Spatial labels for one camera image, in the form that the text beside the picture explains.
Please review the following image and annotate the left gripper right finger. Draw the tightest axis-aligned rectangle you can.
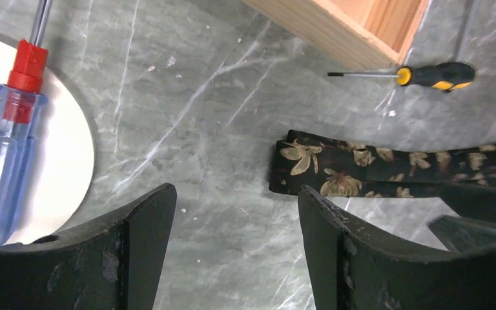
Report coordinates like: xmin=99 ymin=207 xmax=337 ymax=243
xmin=298 ymin=186 xmax=496 ymax=309

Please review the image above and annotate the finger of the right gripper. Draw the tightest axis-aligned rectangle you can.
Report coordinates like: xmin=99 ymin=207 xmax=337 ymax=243
xmin=438 ymin=183 xmax=496 ymax=223
xmin=428 ymin=215 xmax=496 ymax=253

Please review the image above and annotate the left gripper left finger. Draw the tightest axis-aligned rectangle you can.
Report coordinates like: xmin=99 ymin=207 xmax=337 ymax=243
xmin=0 ymin=183 xmax=177 ymax=309

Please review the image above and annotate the black gold patterned tie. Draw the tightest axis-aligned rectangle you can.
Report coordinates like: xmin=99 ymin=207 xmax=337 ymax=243
xmin=269 ymin=130 xmax=496 ymax=198

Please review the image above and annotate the white tape roll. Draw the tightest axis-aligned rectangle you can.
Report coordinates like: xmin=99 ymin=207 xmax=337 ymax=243
xmin=0 ymin=34 xmax=95 ymax=243

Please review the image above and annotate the blue red small screwdriver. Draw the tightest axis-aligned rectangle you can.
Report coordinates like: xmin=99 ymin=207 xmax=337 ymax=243
xmin=0 ymin=0 xmax=53 ymax=246

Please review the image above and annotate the lower black yellow screwdriver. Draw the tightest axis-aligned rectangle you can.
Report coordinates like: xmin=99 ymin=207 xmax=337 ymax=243
xmin=327 ymin=61 xmax=476 ymax=93

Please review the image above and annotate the wooden compartment tray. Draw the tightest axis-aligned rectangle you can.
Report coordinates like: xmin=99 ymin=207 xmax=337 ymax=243
xmin=244 ymin=0 xmax=429 ymax=70

